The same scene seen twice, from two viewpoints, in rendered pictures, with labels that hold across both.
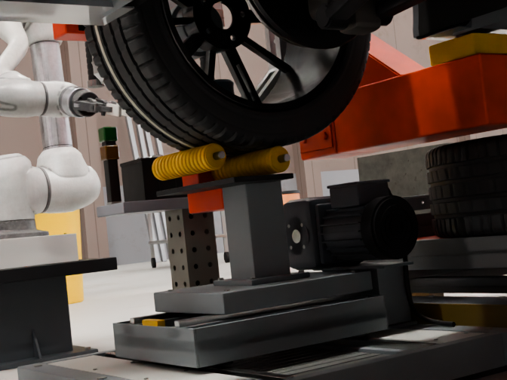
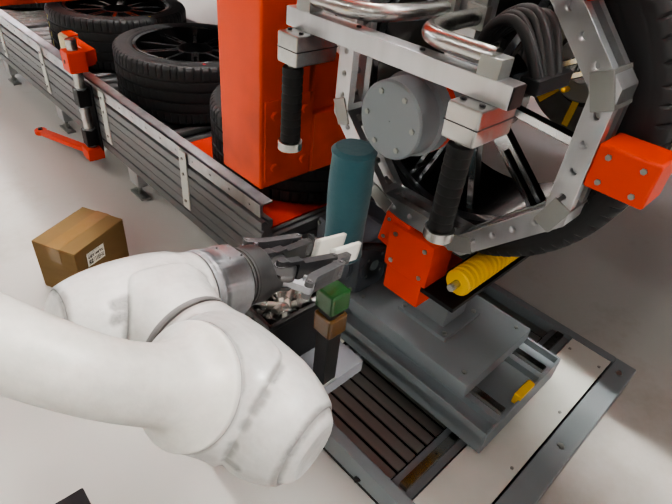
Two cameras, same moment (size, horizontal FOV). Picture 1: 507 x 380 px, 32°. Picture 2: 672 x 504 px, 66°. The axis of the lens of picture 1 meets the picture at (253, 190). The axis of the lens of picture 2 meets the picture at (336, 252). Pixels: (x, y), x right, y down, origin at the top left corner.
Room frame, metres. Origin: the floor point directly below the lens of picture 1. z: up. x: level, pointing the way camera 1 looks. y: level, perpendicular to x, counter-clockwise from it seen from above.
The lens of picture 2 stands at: (2.56, 0.95, 1.17)
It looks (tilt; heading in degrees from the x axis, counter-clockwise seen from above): 37 degrees down; 257
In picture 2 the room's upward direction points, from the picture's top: 7 degrees clockwise
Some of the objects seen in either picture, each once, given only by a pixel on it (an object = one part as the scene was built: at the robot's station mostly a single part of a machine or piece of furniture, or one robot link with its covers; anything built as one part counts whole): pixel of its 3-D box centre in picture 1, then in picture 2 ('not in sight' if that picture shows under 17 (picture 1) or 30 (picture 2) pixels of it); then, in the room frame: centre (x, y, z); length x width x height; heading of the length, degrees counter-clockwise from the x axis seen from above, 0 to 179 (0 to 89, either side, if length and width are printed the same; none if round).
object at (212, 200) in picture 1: (219, 174); (427, 254); (2.15, 0.08, 0.48); 0.16 x 0.12 x 0.17; 34
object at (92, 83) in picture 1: (93, 56); (449, 190); (2.28, 0.37, 0.83); 0.04 x 0.04 x 0.16
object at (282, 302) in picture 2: (164, 177); (267, 301); (2.51, 0.25, 0.51); 0.20 x 0.14 x 0.13; 123
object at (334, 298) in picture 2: (107, 134); (332, 297); (2.42, 0.38, 0.64); 0.04 x 0.04 x 0.04; 34
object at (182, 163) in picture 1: (187, 162); (490, 261); (2.03, 0.14, 0.51); 0.29 x 0.06 x 0.06; 34
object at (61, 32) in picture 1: (76, 22); (629, 170); (2.00, 0.36, 0.85); 0.09 x 0.08 x 0.07; 124
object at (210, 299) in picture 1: (256, 239); (446, 285); (2.04, 0.00, 0.32); 0.40 x 0.30 x 0.28; 124
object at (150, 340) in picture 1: (250, 325); (443, 344); (2.02, 0.04, 0.13); 0.50 x 0.36 x 0.10; 124
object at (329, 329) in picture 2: (109, 152); (330, 320); (2.42, 0.38, 0.59); 0.04 x 0.04 x 0.04; 34
